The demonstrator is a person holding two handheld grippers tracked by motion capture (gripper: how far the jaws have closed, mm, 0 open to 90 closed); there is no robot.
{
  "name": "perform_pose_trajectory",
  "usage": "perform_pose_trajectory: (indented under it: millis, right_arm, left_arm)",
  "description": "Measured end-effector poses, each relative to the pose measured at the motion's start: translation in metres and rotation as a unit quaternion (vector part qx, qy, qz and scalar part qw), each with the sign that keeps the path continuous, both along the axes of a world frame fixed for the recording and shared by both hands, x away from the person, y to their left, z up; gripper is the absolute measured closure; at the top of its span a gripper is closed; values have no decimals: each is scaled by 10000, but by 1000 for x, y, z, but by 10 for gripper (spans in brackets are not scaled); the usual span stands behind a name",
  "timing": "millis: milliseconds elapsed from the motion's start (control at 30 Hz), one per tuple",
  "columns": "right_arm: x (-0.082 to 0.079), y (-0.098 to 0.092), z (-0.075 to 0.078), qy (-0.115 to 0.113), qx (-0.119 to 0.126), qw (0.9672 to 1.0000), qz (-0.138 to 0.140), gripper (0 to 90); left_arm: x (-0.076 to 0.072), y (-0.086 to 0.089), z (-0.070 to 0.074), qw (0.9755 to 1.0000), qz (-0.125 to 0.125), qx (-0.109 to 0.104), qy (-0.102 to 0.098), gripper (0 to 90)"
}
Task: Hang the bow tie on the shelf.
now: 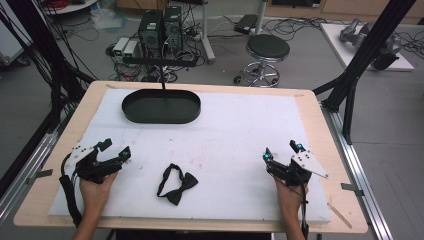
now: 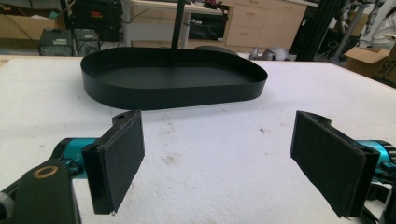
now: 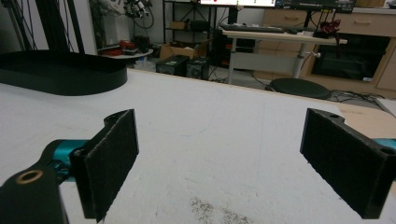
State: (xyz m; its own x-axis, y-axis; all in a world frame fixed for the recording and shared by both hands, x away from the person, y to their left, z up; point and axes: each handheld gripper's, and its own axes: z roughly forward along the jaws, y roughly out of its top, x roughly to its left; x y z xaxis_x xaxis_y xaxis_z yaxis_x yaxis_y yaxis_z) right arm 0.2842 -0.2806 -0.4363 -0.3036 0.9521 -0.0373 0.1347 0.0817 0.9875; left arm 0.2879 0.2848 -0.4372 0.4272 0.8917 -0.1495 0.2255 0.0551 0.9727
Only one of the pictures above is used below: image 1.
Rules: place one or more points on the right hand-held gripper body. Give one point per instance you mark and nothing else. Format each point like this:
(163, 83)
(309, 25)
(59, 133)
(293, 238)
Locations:
(293, 171)

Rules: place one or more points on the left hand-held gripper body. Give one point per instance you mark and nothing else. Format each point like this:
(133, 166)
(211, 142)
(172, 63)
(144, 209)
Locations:
(90, 168)

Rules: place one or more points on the black oval tray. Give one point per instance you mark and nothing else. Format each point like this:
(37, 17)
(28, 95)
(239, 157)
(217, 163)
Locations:
(156, 108)

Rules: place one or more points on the black bow tie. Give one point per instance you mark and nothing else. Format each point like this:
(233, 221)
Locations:
(181, 190)

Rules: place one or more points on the person's right hand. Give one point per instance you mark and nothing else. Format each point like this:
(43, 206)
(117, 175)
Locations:
(290, 198)

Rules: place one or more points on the person's left hand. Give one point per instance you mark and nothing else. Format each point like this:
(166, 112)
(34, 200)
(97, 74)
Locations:
(95, 195)

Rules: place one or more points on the white foam mat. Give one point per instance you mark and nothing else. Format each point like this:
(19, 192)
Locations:
(216, 140)

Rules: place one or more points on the thin wooden stick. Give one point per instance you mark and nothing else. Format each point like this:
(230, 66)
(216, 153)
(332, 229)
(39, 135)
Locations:
(340, 216)

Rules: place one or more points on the small white box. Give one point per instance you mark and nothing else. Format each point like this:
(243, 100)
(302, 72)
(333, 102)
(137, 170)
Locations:
(120, 46)
(130, 49)

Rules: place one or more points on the black T-shaped stand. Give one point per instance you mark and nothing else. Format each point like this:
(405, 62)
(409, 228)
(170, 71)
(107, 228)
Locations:
(160, 61)

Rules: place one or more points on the black round stool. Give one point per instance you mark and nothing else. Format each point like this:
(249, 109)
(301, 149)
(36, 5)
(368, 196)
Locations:
(267, 48)

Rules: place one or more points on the white floor board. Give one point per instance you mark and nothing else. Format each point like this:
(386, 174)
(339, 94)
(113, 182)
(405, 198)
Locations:
(336, 43)

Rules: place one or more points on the black computer tower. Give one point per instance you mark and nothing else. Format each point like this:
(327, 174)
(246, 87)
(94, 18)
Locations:
(173, 28)
(150, 33)

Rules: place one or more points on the clear plastic bag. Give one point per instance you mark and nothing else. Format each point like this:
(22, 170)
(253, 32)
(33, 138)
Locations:
(106, 18)

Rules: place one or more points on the grey robot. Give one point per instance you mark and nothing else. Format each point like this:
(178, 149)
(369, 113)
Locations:
(358, 35)

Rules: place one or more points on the flat black box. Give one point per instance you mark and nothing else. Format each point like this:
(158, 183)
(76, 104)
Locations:
(246, 24)

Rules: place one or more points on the grey metal table leg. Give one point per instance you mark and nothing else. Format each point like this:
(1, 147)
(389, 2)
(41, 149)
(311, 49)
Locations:
(261, 16)
(206, 36)

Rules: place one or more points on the grey equipment case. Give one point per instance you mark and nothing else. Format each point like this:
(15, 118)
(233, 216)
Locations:
(10, 40)

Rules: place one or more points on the white round table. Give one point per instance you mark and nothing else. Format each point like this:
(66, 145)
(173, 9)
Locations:
(71, 6)

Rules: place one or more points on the aluminium rail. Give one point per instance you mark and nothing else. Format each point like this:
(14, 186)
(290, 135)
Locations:
(20, 180)
(358, 180)

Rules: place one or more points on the black frame strut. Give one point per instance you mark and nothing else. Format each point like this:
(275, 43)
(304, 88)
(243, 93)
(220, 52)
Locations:
(363, 56)
(36, 43)

